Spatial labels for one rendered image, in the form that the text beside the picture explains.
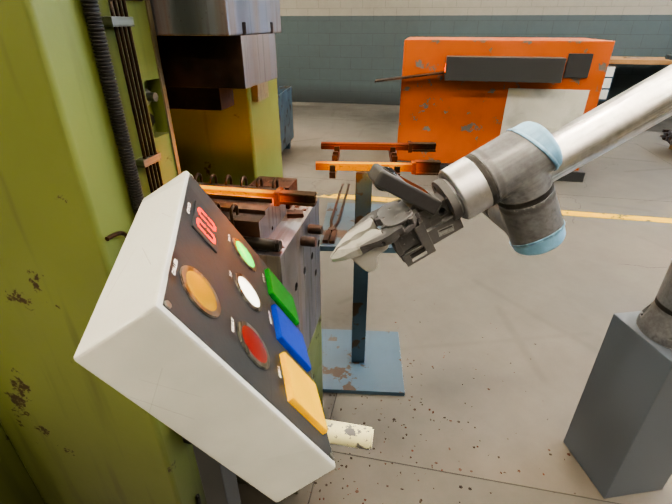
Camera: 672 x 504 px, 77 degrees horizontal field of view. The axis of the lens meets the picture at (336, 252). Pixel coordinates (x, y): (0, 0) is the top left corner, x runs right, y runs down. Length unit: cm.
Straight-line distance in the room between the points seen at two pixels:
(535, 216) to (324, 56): 811
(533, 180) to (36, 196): 77
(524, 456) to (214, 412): 152
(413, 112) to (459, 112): 45
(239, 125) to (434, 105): 334
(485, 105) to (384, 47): 429
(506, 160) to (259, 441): 50
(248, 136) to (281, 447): 101
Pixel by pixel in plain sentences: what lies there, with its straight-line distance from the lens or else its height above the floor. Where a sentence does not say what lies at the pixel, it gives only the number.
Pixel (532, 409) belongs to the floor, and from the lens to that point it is 200.
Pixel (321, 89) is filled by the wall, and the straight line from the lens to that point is 879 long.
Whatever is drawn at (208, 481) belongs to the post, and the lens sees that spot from 78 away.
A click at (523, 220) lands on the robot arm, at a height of 111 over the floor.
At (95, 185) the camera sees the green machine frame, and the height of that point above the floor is 116.
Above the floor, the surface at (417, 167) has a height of 97.
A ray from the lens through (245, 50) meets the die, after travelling 92.
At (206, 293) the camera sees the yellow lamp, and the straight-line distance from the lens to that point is 42.
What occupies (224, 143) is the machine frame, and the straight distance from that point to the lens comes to 136.
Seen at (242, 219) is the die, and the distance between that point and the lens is 101.
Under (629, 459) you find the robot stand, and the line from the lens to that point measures 171.
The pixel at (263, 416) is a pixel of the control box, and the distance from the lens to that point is 43.
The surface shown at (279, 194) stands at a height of 101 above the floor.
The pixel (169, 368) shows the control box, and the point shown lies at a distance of 38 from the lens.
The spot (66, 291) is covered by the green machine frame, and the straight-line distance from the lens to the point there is 89.
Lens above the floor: 139
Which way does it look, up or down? 29 degrees down
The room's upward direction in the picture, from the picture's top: straight up
